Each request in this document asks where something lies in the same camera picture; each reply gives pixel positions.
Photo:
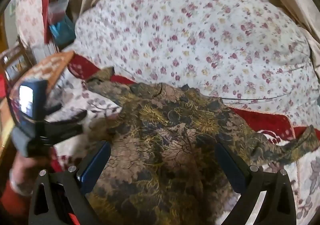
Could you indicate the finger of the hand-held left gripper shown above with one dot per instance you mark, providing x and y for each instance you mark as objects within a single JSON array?
[
  {"x": 53, "y": 110},
  {"x": 70, "y": 125}
]

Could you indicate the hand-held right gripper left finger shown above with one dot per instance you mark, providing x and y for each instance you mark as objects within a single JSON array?
[{"x": 96, "y": 163}]

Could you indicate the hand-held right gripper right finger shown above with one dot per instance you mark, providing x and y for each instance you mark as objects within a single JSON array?
[{"x": 228, "y": 167}]

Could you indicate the dark floral patterned shirt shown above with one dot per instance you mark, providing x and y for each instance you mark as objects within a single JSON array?
[{"x": 162, "y": 145}]

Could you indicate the person's left forearm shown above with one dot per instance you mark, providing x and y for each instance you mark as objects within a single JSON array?
[{"x": 17, "y": 190}]

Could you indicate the wooden chair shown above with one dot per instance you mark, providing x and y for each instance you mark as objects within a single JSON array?
[{"x": 11, "y": 61}]

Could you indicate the red and white blanket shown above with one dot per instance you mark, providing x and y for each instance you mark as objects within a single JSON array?
[{"x": 270, "y": 122}]

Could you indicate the teal bag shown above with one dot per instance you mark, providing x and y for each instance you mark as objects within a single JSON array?
[{"x": 62, "y": 31}]

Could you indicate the red cloth strip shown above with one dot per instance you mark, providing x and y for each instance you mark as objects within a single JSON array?
[{"x": 46, "y": 10}]

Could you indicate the clear plastic bag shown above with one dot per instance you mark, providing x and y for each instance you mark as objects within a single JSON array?
[{"x": 58, "y": 6}]

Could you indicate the white floral bed sheet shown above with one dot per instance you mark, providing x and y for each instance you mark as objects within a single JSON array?
[{"x": 195, "y": 40}]

